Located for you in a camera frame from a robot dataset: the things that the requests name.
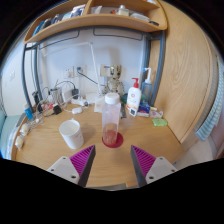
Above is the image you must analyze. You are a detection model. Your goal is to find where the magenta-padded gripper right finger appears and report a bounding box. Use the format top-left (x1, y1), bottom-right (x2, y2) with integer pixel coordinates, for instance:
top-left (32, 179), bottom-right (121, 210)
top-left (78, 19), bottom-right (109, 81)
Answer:
top-left (129, 144), bottom-right (178, 188)

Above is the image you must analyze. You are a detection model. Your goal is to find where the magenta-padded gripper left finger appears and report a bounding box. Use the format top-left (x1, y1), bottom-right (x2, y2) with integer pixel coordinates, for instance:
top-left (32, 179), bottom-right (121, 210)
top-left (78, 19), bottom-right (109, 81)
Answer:
top-left (46, 144), bottom-right (97, 188)

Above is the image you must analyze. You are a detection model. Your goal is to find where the clear white-capped drink bottle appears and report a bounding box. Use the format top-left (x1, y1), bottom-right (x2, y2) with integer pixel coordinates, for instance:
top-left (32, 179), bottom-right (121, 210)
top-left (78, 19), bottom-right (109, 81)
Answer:
top-left (101, 92), bottom-right (122, 146)

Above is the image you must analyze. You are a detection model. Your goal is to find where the white paper cup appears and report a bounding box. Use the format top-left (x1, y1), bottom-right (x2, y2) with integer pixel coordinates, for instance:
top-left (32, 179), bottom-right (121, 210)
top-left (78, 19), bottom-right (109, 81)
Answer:
top-left (58, 118), bottom-right (85, 150)

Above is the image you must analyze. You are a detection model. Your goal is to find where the flat round red coaster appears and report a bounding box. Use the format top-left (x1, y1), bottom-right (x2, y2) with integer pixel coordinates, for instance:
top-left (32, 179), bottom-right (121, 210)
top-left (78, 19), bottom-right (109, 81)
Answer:
top-left (101, 131), bottom-right (125, 149)

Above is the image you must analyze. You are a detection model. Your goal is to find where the green packet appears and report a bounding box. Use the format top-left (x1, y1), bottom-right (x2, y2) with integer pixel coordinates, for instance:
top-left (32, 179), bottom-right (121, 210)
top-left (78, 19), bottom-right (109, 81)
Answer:
top-left (152, 117), bottom-right (169, 128)

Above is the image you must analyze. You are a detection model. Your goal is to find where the white pink packet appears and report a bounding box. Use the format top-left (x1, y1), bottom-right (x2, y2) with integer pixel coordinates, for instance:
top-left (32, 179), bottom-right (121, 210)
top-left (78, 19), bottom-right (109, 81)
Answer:
top-left (149, 109), bottom-right (164, 120)

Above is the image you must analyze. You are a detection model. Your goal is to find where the white earbuds case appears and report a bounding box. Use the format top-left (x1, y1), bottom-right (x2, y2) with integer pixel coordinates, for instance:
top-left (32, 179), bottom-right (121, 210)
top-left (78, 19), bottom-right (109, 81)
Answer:
top-left (71, 106), bottom-right (83, 115)

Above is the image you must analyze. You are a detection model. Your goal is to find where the small blue box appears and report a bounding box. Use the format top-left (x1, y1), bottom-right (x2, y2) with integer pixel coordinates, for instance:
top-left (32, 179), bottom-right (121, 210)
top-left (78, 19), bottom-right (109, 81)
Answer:
top-left (138, 103), bottom-right (151, 116)

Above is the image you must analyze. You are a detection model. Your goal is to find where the small white thermometer display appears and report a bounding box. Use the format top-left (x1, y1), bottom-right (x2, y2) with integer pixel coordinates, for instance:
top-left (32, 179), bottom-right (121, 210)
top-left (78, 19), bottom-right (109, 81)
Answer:
top-left (128, 107), bottom-right (138, 118)

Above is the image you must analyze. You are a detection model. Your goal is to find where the black plug adapter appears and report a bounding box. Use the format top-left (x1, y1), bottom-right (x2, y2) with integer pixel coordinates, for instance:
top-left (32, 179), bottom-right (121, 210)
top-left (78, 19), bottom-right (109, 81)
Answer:
top-left (52, 104), bottom-right (63, 115)

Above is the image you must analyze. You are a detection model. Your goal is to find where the white power strip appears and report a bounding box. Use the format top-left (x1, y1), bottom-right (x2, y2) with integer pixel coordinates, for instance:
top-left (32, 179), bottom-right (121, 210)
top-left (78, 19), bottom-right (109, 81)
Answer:
top-left (69, 94), bottom-right (89, 107)

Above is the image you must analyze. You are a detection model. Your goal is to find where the white red-pump lotion bottle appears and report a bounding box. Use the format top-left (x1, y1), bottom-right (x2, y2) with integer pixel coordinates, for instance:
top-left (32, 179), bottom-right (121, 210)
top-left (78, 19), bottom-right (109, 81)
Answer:
top-left (126, 77), bottom-right (142, 113)

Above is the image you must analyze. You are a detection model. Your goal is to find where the bed with light bedding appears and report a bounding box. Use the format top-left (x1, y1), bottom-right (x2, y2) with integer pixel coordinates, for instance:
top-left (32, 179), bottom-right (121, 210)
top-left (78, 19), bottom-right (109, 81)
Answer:
top-left (0, 109), bottom-right (26, 159)

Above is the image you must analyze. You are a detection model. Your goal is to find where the black charger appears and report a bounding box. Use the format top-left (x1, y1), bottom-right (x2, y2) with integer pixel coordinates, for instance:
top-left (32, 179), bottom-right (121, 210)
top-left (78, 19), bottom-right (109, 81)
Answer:
top-left (71, 88), bottom-right (80, 100)

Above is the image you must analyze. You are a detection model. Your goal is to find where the black cylinder device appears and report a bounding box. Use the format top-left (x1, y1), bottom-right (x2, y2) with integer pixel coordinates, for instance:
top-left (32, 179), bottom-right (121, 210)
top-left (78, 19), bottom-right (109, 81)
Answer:
top-left (32, 91), bottom-right (42, 113)

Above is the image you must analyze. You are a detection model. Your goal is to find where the blue white-nozzle spray bottle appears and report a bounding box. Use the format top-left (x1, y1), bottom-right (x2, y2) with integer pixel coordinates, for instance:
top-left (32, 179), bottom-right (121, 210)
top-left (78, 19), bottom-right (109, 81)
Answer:
top-left (140, 67), bottom-right (154, 104)

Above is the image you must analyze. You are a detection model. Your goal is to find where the striped teal towel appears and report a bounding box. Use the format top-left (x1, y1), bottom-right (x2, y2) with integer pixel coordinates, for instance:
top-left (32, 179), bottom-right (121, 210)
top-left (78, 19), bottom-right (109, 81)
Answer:
top-left (196, 56), bottom-right (224, 141)

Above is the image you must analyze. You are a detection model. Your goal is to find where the brown tree figurine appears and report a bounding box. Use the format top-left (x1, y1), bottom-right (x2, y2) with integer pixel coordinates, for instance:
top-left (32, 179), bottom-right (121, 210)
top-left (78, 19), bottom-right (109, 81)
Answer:
top-left (105, 64), bottom-right (126, 98)

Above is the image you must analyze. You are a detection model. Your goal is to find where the wooden cabinet side panel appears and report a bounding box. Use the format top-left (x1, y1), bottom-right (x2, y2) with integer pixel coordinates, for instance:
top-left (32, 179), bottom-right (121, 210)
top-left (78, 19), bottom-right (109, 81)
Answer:
top-left (148, 0), bottom-right (221, 144)

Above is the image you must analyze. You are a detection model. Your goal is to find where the white desk lamp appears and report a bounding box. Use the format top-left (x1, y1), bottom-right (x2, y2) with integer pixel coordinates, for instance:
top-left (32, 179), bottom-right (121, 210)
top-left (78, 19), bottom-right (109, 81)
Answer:
top-left (39, 41), bottom-right (104, 98)

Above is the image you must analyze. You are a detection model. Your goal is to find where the wooden shelf unit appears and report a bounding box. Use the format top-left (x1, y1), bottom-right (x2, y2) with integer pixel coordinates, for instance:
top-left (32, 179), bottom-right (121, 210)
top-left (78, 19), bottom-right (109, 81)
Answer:
top-left (23, 0), bottom-right (168, 45)

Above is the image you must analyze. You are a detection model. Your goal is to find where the black power cable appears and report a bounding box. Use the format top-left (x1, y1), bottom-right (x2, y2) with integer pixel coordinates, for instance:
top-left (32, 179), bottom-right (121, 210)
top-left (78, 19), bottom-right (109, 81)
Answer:
top-left (78, 69), bottom-right (102, 87)

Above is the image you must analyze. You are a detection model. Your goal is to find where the white wall outlet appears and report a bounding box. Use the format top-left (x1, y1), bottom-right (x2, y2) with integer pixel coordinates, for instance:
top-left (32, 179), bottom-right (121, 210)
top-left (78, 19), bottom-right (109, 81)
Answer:
top-left (75, 65), bottom-right (87, 78)
top-left (63, 67), bottom-right (75, 79)

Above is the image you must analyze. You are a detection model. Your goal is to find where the grey metal desk frame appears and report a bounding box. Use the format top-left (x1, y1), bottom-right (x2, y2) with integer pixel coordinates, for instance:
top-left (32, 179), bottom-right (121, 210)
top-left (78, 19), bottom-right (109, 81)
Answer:
top-left (20, 28), bottom-right (167, 113)

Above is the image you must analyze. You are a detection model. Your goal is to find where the white wall box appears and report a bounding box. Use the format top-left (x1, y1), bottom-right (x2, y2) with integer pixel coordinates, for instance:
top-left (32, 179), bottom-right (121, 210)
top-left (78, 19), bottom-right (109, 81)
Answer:
top-left (99, 64), bottom-right (113, 78)

